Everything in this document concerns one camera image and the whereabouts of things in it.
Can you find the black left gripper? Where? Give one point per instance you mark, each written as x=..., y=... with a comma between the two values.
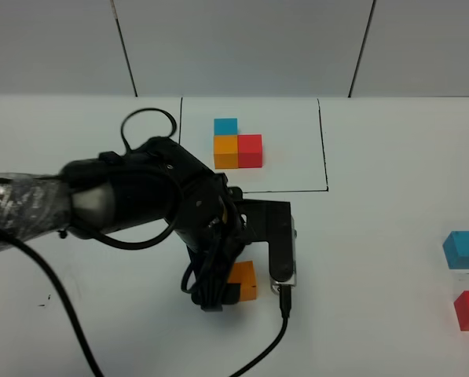
x=136, y=200

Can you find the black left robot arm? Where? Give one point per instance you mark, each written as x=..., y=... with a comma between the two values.
x=33, y=205

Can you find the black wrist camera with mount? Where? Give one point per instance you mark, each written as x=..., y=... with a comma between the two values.
x=270, y=222

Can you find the red template cube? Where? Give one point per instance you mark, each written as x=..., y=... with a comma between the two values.
x=250, y=151

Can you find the orange template cube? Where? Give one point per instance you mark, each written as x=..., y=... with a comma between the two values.
x=226, y=152

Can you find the blue template cube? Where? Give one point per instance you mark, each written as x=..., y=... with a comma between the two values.
x=225, y=127

